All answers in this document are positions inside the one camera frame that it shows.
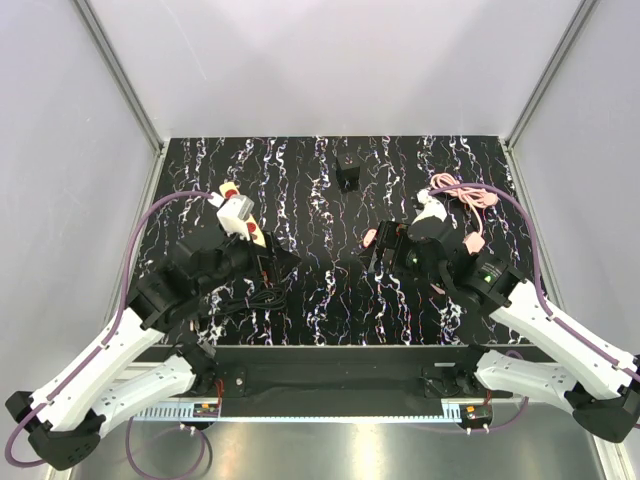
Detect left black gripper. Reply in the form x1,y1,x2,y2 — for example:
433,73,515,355
196,222,301,297

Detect pink plug adapter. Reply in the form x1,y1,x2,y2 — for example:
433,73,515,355
362,229,377,248

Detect pink power strip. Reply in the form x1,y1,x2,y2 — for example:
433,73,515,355
463,231,485,255

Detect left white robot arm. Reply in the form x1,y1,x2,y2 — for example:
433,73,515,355
5,233,300,471

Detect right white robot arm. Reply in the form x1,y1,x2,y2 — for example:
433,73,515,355
361,218,639,443

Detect white red-socket power strip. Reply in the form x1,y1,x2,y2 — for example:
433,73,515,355
217,182,266,247

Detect black cube socket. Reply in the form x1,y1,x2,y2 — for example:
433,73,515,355
336,152,361,192

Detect black power strip cable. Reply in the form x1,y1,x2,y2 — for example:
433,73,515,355
214,284,289,316

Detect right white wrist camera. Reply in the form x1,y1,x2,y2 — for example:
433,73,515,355
412,189,447,224

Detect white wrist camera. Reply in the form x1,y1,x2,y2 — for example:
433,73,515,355
412,189,447,224
216,194,254,240

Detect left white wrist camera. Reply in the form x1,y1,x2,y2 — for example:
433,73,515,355
216,194,254,240

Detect pink coiled cable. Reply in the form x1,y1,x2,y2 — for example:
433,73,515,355
429,172,500,236

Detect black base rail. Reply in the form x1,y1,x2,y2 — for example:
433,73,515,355
195,346,483,419

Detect white slotted cable duct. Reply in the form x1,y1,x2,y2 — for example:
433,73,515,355
135,402,195,421

